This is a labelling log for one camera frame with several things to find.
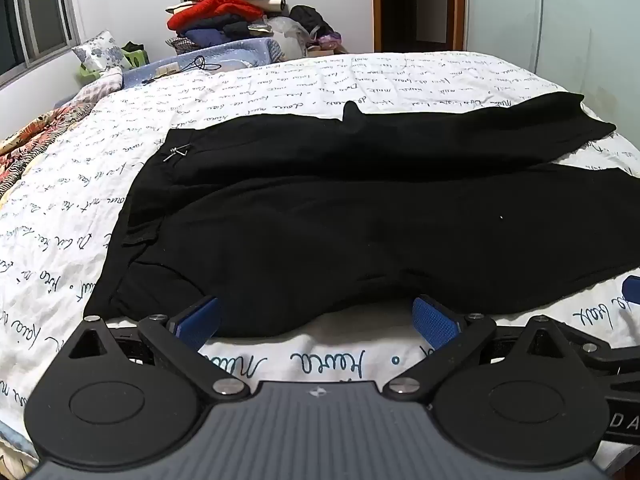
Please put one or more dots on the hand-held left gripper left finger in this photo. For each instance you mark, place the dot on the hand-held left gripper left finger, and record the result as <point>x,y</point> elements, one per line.
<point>196,317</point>

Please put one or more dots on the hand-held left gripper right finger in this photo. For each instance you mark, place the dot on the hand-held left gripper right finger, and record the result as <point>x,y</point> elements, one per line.
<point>434,320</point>

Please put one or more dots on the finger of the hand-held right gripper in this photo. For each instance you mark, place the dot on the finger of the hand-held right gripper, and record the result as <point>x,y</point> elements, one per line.
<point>632,290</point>
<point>600,347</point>

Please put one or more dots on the black pants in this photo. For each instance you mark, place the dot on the black pants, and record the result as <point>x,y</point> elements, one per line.
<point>325,210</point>

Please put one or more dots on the colourful floral quilt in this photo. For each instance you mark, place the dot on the colourful floral quilt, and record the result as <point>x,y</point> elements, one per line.
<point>35,135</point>

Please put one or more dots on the white script-printed bed sheet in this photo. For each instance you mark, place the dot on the white script-printed bed sheet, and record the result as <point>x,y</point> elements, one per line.
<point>350,80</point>

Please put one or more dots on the light blue quilted blanket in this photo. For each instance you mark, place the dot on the light blue quilted blanket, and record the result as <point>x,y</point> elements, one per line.
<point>235,52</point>

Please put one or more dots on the frosted glass wardrobe door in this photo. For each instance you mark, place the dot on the frosted glass wardrobe door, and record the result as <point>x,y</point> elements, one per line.
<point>575,20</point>

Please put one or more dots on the floral pillow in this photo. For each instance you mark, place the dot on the floral pillow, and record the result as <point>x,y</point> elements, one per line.
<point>100,52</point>

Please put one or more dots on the clear plastic bag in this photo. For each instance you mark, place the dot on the clear plastic bag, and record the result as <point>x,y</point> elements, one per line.
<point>290,35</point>

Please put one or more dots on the purple cloth item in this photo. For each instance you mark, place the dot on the purple cloth item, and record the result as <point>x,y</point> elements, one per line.
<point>327,40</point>

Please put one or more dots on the pile of folded clothes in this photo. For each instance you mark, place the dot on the pile of folded clothes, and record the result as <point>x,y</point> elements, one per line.
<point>225,10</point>

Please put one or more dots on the black bag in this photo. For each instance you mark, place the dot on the black bag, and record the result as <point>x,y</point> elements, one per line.
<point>310,20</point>

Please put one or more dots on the sliding window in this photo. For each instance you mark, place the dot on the sliding window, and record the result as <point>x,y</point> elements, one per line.
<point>35,15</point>

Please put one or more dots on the wooden door frame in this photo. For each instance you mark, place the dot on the wooden door frame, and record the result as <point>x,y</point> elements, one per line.
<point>420,5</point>

